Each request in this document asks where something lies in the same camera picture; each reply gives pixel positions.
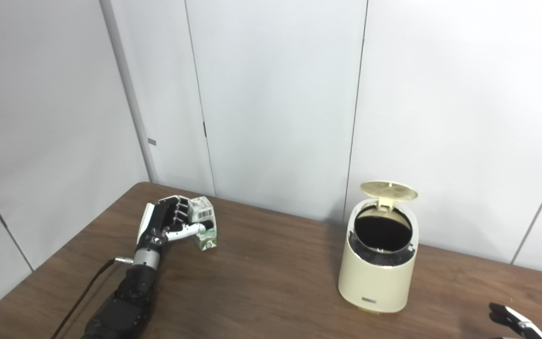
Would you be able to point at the green white milk carton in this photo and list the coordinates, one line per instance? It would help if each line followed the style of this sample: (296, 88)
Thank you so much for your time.
(205, 209)

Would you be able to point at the cream-colored bin body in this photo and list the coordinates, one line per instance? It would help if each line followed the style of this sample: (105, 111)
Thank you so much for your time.
(377, 282)

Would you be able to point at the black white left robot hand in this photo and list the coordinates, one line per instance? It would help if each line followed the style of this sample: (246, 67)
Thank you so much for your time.
(155, 223)

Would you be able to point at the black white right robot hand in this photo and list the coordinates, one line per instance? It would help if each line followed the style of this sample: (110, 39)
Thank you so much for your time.
(515, 325)

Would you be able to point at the round cream bin lid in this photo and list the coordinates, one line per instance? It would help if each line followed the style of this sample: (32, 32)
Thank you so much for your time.
(388, 189)

